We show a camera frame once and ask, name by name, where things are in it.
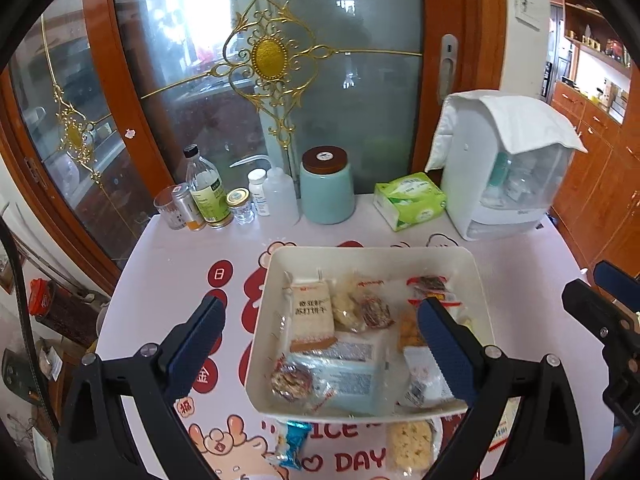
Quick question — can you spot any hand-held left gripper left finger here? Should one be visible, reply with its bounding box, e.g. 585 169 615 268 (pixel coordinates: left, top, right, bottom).
52 294 228 480

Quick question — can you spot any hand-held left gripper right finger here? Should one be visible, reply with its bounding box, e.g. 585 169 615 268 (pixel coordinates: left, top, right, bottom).
417 297 586 480

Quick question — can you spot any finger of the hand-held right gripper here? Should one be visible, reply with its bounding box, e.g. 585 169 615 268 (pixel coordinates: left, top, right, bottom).
561 279 637 347
593 260 640 312

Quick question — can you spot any small white snack packet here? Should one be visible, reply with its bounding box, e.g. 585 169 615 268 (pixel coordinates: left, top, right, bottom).
400 347 459 406

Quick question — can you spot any orange fried snack packet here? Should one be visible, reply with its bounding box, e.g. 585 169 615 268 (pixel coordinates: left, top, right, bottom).
397 310 431 354

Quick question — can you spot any small red and white packet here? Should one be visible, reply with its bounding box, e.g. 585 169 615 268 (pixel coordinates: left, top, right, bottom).
406 275 460 311

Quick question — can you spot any brown round snack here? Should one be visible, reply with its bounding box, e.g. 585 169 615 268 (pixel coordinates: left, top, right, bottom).
270 360 316 404
357 294 396 330

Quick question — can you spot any light blue snack packet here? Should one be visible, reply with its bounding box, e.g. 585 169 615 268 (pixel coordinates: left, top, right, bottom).
285 332 401 413

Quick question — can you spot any clear packet of round cookies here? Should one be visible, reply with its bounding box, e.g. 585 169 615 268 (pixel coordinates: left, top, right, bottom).
330 275 367 334

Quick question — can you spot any white plastic tray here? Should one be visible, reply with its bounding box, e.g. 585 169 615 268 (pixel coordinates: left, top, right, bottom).
244 245 496 422

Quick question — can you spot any beige cracker packet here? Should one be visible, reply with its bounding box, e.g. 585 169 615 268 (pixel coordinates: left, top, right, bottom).
290 280 337 353

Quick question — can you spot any pale rice cracker packet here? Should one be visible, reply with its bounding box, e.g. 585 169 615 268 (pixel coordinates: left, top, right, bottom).
386 419 436 476

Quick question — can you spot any wooden cabinet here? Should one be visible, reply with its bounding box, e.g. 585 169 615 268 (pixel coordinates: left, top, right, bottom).
542 0 640 281

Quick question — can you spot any blue candy packet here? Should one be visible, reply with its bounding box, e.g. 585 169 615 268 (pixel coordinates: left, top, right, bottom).
275 421 314 469

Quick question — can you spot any small metal can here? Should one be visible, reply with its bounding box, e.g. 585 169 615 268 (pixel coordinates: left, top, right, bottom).
171 183 207 231

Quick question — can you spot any small glass cup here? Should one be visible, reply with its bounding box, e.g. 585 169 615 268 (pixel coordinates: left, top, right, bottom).
153 185 188 231

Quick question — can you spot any dark canister with red lid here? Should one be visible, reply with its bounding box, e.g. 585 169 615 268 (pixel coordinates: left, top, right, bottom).
29 279 99 346

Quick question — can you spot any small jar with gold lid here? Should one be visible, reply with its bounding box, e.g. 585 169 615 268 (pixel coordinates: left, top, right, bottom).
226 188 255 225

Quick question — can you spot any green tissue pack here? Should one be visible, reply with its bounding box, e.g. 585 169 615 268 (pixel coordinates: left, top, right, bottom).
373 172 447 232

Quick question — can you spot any glass bottle with green label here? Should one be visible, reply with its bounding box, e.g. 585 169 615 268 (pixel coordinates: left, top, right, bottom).
184 144 234 229

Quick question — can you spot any white countertop appliance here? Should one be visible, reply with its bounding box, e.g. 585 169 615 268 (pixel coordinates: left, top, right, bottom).
440 92 576 241

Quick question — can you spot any white pill bottle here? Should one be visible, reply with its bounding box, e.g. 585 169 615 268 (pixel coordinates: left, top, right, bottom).
247 169 271 217

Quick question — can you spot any translucent plastic bottle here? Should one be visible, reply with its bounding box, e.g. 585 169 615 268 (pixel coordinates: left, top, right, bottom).
263 166 300 227

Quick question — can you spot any white cloth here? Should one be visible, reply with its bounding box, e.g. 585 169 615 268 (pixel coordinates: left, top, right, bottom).
425 89 589 171

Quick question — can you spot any teal ceramic jar brown lid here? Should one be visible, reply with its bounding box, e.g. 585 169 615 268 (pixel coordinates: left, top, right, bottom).
299 146 356 225

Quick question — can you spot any dark metal entry door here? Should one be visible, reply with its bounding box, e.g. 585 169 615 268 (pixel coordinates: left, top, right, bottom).
542 2 572 102

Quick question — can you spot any wooden glass sliding door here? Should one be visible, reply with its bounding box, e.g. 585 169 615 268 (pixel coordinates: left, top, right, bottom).
0 0 173 296
82 0 508 221

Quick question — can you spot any black cable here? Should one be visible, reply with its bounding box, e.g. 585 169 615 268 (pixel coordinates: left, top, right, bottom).
0 225 60 428

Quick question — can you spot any silver door handle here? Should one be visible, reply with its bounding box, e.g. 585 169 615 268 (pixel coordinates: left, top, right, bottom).
439 34 459 102

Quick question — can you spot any white wall switch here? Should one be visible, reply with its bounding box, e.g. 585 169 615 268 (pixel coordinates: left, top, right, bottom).
515 0 542 29

